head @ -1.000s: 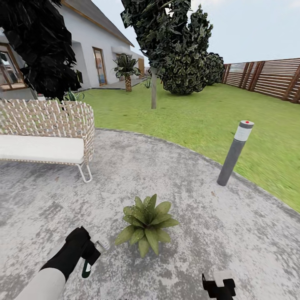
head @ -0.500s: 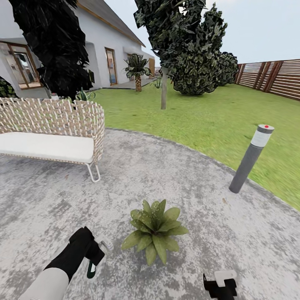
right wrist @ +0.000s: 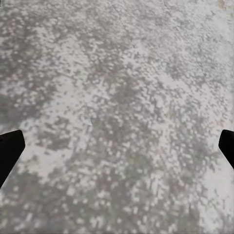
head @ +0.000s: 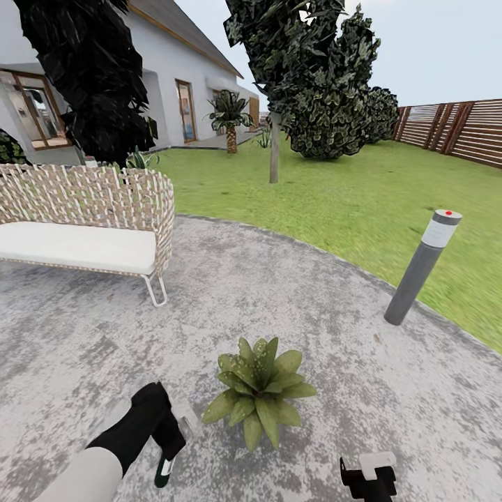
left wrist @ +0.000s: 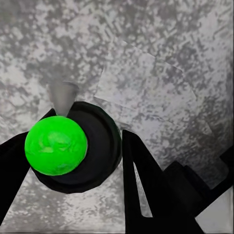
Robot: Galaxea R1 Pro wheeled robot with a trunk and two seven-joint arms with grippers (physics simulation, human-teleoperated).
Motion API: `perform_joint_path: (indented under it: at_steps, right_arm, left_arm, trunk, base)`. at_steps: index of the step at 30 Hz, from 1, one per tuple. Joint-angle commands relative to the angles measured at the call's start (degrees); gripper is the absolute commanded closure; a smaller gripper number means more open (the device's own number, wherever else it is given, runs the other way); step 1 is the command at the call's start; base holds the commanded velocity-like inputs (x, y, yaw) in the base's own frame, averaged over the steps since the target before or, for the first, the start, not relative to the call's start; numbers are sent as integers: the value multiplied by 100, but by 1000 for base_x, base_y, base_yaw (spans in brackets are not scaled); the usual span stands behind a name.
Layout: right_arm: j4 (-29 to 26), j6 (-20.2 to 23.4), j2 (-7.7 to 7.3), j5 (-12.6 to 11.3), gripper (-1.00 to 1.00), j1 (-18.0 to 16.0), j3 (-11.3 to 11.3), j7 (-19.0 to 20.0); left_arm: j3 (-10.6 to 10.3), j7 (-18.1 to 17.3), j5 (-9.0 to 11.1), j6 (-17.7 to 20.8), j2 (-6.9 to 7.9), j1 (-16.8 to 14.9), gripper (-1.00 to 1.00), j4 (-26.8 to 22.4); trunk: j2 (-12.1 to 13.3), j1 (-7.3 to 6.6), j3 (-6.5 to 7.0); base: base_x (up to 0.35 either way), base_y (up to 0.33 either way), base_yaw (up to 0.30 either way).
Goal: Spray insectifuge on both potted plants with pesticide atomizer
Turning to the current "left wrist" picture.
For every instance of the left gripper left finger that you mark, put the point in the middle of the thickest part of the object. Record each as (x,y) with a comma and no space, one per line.
(14,167)

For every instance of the insectifuge atomizer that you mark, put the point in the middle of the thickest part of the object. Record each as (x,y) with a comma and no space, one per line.
(76,146)

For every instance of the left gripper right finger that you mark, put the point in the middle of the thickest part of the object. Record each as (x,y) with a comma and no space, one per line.
(170,214)

